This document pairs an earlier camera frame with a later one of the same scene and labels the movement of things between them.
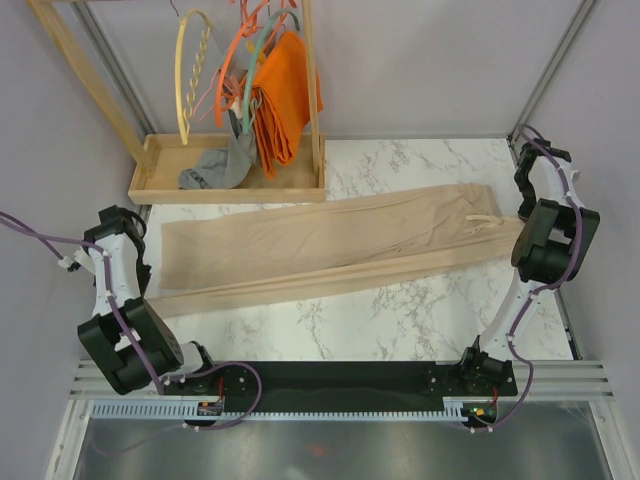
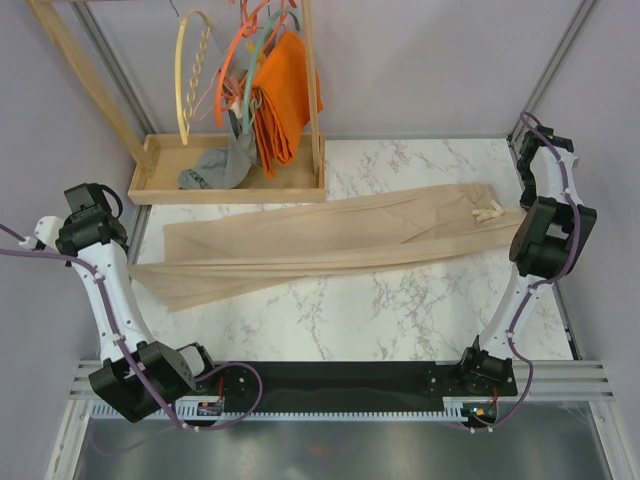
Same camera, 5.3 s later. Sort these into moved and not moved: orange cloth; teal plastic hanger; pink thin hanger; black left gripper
Moved: black left gripper
Not moved: orange cloth; teal plastic hanger; pink thin hanger
